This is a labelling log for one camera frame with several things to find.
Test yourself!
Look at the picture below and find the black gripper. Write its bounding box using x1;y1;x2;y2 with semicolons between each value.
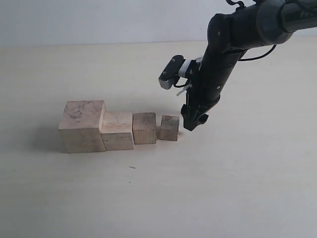
181;45;245;131

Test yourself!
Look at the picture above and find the smallest wooden cube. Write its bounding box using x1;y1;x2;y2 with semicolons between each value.
160;115;180;141

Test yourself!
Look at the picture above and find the second largest wooden cube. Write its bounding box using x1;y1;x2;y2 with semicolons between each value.
101;111;134;151

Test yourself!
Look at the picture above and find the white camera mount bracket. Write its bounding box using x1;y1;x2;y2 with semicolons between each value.
178;57;203;78

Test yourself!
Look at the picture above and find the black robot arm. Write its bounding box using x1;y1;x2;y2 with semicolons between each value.
181;0;317;131

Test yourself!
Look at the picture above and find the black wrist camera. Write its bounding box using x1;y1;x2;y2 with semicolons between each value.
158;55;185;90

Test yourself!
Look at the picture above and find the third largest wooden cube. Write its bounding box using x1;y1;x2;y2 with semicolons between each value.
132;113;157;144

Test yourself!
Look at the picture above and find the black cable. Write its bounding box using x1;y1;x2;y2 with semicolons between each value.
239;44;277;61

